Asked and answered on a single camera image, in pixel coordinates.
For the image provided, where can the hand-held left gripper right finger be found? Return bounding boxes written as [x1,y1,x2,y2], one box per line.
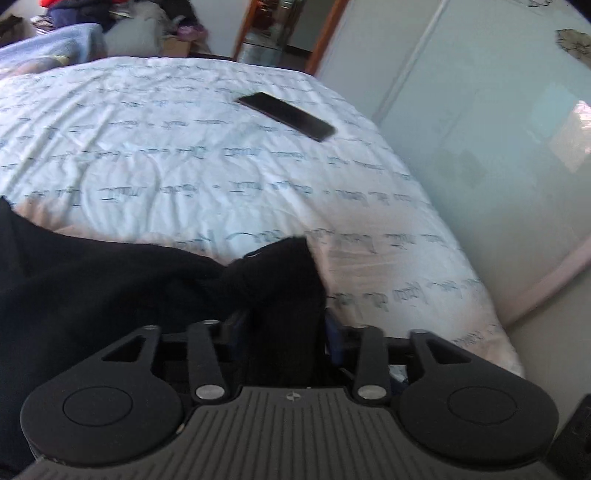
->
[323,309,467,403]

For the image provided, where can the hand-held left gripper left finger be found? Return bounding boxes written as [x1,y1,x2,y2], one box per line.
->
[99,312,250,404]

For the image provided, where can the black pants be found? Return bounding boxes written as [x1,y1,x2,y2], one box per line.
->
[0,196,329,480]

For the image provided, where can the bed with light blue sheet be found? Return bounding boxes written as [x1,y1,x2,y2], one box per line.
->
[0,56,525,379]

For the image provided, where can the black smartphone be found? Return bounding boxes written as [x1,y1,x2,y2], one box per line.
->
[236,91,336,143]

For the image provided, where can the frosted glass wardrobe door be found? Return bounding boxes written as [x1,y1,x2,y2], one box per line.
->
[318,0,591,326]

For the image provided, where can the cardboard box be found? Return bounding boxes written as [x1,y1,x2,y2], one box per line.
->
[161,36,194,59]

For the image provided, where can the grey cloth bundle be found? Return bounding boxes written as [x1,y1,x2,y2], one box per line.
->
[103,16,161,59]

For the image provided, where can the black bag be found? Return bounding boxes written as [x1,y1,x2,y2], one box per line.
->
[170,0,197,25]

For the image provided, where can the blue striped blanket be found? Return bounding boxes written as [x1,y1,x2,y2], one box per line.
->
[0,23,105,71]

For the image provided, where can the pile of clothes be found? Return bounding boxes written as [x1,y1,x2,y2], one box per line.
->
[28,0,153,29]

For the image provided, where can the wooden door frame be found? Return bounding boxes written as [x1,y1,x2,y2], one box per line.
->
[232,0,352,75]

